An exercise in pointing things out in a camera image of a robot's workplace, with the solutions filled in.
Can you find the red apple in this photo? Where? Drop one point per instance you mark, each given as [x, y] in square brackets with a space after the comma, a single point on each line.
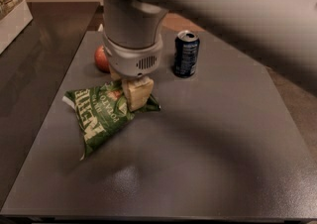
[101, 60]

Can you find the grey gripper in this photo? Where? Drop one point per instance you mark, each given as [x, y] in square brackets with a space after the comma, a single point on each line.
[131, 59]

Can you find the white box with snacks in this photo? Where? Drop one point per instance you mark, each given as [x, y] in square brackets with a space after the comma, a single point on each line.
[15, 16]

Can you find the dark wooden side table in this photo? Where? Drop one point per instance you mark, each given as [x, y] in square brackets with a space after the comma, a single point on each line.
[32, 69]

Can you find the green jalapeno chip bag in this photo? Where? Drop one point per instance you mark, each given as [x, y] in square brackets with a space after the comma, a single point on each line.
[102, 111]

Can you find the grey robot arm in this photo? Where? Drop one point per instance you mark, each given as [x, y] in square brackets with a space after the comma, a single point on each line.
[279, 33]

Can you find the dark blue soda can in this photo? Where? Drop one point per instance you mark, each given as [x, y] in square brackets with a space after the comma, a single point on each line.
[186, 54]

